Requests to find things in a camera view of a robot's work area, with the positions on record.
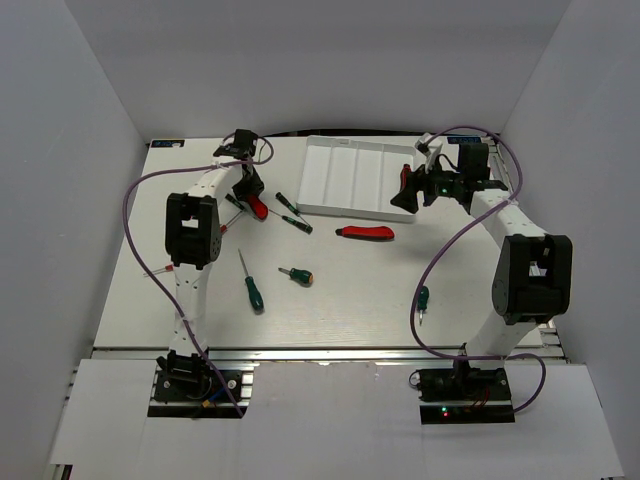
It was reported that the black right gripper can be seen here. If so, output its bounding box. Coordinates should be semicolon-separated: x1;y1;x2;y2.
390;153;465;214

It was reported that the red curved utility knife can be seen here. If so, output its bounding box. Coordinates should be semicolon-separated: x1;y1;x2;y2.
246;194;269;221

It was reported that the long green screwdriver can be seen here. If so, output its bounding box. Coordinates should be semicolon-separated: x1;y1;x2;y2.
238;250;264;314

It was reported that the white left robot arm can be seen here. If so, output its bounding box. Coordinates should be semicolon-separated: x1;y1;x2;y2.
165;130;414;355

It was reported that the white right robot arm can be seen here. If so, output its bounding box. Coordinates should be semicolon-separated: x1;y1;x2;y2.
420;143;573;399

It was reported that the small black precision screwdriver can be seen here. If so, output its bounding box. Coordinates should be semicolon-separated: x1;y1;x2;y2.
225;194;244;210

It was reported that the black green precision screwdriver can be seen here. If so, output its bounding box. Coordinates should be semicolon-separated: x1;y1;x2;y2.
275;192;300;217

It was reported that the black precision screwdriver lower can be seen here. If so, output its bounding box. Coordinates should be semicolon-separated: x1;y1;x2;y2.
271;210;313;234

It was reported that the white compartment tray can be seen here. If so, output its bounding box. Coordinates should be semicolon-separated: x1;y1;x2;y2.
296;136;418;223

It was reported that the blue table label left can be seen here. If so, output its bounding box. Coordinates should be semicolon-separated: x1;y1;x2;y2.
149;139;185;148

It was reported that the stubby green orange screwdriver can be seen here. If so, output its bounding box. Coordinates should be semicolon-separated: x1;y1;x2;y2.
278;267;314;287

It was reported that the red handled thin screwdriver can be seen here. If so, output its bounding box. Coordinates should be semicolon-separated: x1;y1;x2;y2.
143;264;174;277

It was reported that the aluminium rail frame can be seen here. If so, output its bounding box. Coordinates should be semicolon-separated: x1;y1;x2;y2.
47;132;571;480

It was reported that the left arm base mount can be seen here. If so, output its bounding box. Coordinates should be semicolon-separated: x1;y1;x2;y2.
147;350;249;420

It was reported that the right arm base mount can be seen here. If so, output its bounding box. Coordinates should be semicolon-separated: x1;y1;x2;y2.
408;361;515;425

